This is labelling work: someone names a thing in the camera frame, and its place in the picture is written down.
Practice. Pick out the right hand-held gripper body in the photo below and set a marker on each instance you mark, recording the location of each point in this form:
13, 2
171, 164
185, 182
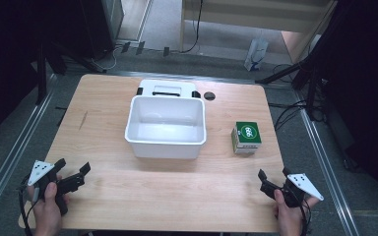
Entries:
301, 185

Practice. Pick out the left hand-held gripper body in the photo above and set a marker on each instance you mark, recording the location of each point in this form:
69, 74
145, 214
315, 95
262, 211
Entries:
40, 171

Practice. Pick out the green and white carton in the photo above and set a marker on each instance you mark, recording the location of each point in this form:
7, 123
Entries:
247, 135

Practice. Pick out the white plastic storage bin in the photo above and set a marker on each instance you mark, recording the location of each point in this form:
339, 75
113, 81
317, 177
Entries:
166, 131

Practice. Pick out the person's right hand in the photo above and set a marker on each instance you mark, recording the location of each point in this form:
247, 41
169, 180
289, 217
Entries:
288, 217

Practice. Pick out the person's left hand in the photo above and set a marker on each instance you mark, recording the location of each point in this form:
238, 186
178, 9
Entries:
47, 211

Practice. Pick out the black metal stand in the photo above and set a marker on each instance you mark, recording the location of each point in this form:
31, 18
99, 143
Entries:
41, 72
308, 69

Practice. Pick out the black round table grommet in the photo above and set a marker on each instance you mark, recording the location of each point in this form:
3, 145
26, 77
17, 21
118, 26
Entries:
209, 96

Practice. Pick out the white lid with black clips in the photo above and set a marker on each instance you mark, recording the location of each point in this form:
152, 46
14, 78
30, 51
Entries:
167, 88

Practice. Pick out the dark curtain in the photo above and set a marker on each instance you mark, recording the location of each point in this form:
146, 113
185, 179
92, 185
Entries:
10, 49
367, 82

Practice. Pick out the white paper bag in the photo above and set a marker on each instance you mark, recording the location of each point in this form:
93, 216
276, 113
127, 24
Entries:
256, 54

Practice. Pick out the dark cabinet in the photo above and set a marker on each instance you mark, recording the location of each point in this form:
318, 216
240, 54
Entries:
101, 23

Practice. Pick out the light wooden furniture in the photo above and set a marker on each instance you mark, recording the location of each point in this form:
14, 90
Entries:
259, 16

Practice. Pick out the metal floor rail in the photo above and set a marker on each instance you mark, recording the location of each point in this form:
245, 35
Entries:
16, 144
328, 164

